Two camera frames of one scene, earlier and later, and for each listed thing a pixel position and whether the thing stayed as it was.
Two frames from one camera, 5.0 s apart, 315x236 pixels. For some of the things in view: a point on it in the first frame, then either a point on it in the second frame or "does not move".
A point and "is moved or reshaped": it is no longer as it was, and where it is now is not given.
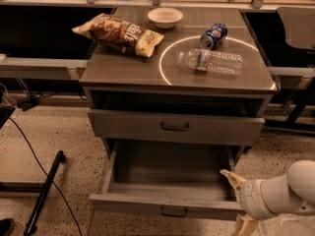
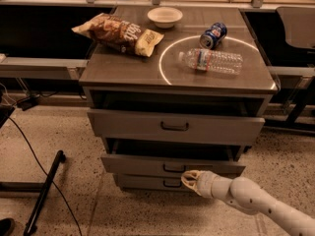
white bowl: x=164 y=17 does not move
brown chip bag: x=119 y=34 does not move
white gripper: x=252 y=198 → x=207 y=183
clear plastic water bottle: x=210 y=60 does not move
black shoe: x=7 y=225 does not move
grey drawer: x=169 y=178 is moved or reshaped
